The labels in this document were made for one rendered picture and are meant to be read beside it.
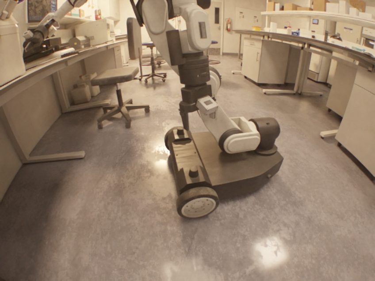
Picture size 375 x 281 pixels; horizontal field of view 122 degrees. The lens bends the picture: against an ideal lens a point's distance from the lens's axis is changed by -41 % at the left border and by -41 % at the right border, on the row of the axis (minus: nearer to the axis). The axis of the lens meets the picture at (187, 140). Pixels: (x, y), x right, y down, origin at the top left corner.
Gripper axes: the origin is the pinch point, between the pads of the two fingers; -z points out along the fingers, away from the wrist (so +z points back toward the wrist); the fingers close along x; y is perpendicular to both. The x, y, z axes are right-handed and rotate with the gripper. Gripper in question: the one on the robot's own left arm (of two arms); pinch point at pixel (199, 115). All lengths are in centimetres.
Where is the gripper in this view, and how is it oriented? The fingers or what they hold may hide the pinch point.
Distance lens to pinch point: 55.2
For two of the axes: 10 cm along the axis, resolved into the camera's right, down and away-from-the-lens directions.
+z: -1.3, -8.5, -5.1
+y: 5.8, 3.5, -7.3
